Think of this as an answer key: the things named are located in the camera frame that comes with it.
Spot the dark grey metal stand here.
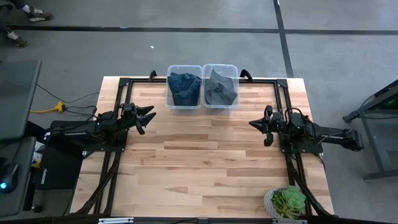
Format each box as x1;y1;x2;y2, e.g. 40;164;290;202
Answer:
343;79;398;182

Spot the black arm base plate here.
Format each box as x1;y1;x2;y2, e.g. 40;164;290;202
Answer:
82;127;129;153
278;129;324;155

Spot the person's shoe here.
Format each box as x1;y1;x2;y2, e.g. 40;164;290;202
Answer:
27;6;55;23
2;27;28;49

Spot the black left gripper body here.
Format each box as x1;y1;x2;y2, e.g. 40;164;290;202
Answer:
119;103;146;136

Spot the potted green succulent plant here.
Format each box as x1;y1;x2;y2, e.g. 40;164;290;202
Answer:
263;185;307;220

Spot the black floor cable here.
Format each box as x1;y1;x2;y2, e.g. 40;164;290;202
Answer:
36;83;100;118

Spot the silver metal bracket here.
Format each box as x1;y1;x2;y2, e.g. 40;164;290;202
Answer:
98;217;135;224

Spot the clear plastic bin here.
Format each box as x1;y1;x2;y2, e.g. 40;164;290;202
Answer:
201;63;240;110
165;64;205;110

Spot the small white yellow box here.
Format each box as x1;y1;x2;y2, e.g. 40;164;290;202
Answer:
30;141;44;169

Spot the person's leg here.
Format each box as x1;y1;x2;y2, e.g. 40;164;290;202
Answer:
9;0;34;13

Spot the black mat with logo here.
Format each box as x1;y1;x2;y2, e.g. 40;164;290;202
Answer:
34;120;93;191

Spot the dark grey desk surface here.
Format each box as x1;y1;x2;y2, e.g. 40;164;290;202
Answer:
0;136;37;218
0;59;43;141

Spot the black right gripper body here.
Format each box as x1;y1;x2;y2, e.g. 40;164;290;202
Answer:
263;105;285;147

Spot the black metal rig frame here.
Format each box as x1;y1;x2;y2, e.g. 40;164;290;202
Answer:
73;70;335;224

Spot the black computer mouse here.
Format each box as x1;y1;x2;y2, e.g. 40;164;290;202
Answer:
0;163;20;194

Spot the yellow power cord plug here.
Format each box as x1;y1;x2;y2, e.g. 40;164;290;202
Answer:
30;101;67;114

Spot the black diagonal bar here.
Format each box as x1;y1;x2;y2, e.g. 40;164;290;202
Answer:
24;121;85;160

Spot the grey cap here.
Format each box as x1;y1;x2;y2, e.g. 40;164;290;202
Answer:
208;68;239;100
204;79;231;106

